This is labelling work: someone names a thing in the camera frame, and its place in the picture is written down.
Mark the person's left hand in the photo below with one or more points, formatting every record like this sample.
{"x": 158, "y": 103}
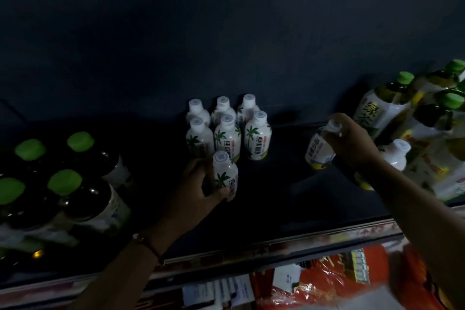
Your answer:
{"x": 189, "y": 204}

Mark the person's right hand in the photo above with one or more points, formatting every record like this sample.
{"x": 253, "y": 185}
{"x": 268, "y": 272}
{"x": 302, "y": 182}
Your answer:
{"x": 352, "y": 142}

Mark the white bottle yellow base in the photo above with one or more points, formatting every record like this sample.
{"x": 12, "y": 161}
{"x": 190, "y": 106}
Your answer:
{"x": 198, "y": 111}
{"x": 223, "y": 110}
{"x": 318, "y": 151}
{"x": 248, "y": 108}

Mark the dark grey metal shelf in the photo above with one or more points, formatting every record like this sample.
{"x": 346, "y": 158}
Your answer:
{"x": 290, "y": 193}

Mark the person's right forearm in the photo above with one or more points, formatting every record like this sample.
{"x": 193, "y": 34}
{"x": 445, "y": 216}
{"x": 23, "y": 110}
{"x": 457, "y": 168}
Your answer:
{"x": 417, "y": 219}

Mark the person's left forearm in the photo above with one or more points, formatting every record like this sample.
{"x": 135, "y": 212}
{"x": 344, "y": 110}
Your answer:
{"x": 116, "y": 280}

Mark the red shelf price strip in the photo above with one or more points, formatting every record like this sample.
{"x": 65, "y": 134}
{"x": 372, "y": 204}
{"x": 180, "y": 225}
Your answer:
{"x": 327, "y": 239}

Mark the yellow trimmed card pack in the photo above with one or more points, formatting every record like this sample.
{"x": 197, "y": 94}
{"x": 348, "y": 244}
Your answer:
{"x": 358, "y": 260}

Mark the red plastic snack bag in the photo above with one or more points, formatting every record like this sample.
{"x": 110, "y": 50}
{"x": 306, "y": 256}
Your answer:
{"x": 327, "y": 277}

